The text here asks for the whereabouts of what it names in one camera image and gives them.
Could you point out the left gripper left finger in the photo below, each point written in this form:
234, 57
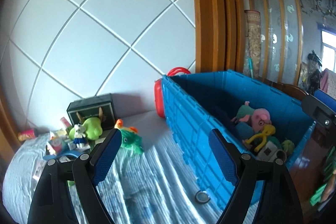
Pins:
52, 201

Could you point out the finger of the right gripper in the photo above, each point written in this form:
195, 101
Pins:
324, 98

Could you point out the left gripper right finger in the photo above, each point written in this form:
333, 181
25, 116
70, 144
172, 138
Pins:
279, 202

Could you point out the white black cup toy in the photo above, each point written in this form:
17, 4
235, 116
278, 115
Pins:
270, 152

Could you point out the small white bear doll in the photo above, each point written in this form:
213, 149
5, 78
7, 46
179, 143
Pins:
79, 138

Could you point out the yellow plastic tongs toy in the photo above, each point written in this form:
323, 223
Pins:
267, 131

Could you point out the pink pig plush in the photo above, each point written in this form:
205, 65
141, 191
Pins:
256, 118

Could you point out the green frog plush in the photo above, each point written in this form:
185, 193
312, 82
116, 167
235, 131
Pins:
91, 128

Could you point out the pink red small box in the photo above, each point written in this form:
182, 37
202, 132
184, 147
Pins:
66, 125

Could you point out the black tape roll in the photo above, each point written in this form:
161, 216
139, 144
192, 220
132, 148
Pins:
202, 197

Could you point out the green orange fish plush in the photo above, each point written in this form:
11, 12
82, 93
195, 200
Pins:
130, 138

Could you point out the striped blue bed sheet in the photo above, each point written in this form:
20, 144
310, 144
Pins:
155, 187

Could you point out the rolled patterned mat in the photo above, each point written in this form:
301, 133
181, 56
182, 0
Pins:
252, 55

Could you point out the black gift box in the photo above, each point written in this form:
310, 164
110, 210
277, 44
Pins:
98, 106

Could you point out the wooden slatted glass door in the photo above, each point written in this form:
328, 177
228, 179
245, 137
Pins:
281, 40

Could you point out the blue plastic storage crate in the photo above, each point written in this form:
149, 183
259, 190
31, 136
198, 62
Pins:
195, 104

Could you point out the red plastic handled case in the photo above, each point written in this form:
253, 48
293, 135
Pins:
158, 93

